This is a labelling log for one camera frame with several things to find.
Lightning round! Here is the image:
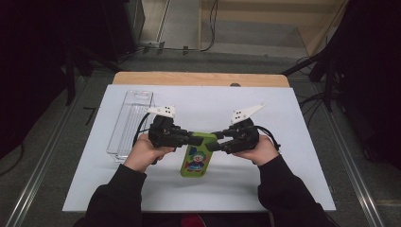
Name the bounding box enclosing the person's right hand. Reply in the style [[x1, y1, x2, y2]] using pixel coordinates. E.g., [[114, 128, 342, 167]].
[[233, 134, 280, 167]]

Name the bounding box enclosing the person's red garment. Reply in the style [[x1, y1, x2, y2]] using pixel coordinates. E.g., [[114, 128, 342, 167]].
[[180, 213, 206, 227]]

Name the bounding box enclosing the green snack packet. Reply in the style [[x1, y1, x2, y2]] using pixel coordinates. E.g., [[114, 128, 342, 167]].
[[179, 131, 219, 179]]

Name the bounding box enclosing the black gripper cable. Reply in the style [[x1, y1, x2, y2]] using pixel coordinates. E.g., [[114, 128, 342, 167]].
[[132, 112, 152, 148], [252, 125, 282, 151]]

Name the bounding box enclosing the wooden table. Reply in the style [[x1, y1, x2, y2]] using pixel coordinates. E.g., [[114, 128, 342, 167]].
[[112, 71, 290, 89]]

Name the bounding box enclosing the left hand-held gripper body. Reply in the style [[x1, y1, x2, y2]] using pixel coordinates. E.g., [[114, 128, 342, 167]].
[[146, 105, 187, 148]]

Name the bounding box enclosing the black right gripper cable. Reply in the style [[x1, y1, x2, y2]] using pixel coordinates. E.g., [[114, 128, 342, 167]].
[[252, 125, 282, 151]]

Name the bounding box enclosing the person's left hand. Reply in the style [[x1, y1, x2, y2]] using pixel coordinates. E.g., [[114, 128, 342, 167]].
[[123, 133, 176, 174]]

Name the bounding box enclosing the black stand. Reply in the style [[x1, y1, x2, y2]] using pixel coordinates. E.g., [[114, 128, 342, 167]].
[[63, 42, 125, 107], [281, 50, 337, 113]]

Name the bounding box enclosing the black curtain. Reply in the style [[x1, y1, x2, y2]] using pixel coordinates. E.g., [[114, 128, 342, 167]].
[[0, 0, 146, 160], [310, 0, 401, 171]]

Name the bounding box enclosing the clear plastic container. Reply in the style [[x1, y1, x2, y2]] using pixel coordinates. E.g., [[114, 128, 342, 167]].
[[106, 90, 155, 164]]

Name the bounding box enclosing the wooden step platform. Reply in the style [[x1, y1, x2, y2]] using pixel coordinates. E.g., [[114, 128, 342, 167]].
[[198, 0, 349, 60]]

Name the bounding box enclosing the hanging black cable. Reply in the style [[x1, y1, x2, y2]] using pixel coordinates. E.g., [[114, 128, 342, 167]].
[[201, 0, 220, 53]]

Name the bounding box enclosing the metal floor rail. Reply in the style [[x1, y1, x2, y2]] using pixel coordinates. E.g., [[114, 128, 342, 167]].
[[4, 75, 91, 227], [310, 82, 386, 227]]

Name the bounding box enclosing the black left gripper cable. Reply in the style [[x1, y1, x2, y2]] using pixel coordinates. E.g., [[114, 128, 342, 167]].
[[132, 112, 152, 148]]

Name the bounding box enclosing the black floor cable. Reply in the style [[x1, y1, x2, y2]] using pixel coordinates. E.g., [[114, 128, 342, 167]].
[[298, 90, 335, 128], [117, 41, 204, 64], [0, 143, 26, 178]]

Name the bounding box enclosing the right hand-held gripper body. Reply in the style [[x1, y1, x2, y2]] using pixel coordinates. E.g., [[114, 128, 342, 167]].
[[225, 103, 267, 155]]

